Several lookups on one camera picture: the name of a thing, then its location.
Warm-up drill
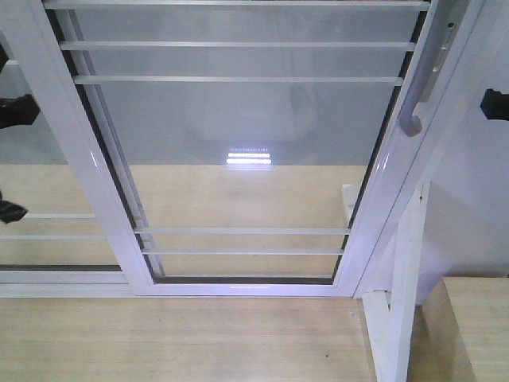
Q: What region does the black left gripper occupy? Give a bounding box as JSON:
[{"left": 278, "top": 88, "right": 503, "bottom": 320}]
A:
[{"left": 0, "top": 94, "right": 40, "bottom": 129}]

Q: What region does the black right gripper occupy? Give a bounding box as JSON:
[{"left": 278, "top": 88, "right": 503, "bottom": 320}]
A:
[{"left": 480, "top": 88, "right": 509, "bottom": 120}]

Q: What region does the silver door handle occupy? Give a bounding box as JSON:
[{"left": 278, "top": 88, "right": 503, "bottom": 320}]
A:
[{"left": 398, "top": 1, "right": 458, "bottom": 137}]

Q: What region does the white sliding glass door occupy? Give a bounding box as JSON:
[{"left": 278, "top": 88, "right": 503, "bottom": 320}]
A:
[{"left": 0, "top": 0, "right": 458, "bottom": 298}]

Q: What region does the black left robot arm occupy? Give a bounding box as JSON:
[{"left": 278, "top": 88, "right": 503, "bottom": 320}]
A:
[{"left": 1, "top": 94, "right": 40, "bottom": 224}]

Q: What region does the door lock plate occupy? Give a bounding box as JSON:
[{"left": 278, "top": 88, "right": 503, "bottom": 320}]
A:
[{"left": 432, "top": 22, "right": 457, "bottom": 73}]

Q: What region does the white fixed glass panel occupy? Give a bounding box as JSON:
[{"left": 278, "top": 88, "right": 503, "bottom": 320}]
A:
[{"left": 1, "top": 23, "right": 132, "bottom": 295}]

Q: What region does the light plywood floor platform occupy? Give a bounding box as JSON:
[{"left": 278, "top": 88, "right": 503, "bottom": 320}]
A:
[{"left": 0, "top": 162, "right": 478, "bottom": 382}]

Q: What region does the light wooden box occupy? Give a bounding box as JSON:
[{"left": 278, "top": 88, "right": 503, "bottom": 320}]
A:
[{"left": 422, "top": 277, "right": 508, "bottom": 381}]

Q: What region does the white wooden support brace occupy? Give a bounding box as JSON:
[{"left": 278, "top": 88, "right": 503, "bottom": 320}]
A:
[{"left": 356, "top": 181, "right": 430, "bottom": 381}]

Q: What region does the white door frame post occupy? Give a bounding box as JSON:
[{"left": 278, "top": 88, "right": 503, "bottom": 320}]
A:
[{"left": 337, "top": 1, "right": 508, "bottom": 298}]

